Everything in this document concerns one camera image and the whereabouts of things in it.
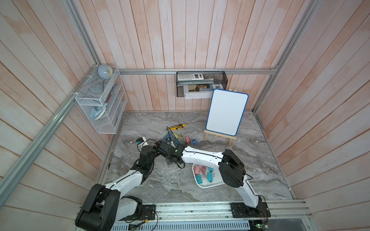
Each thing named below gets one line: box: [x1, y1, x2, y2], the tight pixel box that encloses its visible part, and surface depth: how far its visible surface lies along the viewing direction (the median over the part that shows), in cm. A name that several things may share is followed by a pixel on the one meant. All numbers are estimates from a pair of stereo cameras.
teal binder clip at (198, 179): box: [195, 174, 203, 184], surface depth 85 cm
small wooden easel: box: [203, 129, 237, 146], surface depth 99 cm
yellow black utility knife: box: [169, 123, 186, 131], surface depth 110 cm
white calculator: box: [177, 73, 204, 81], surface depth 92 cm
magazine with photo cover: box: [183, 83, 225, 99], surface depth 95 cm
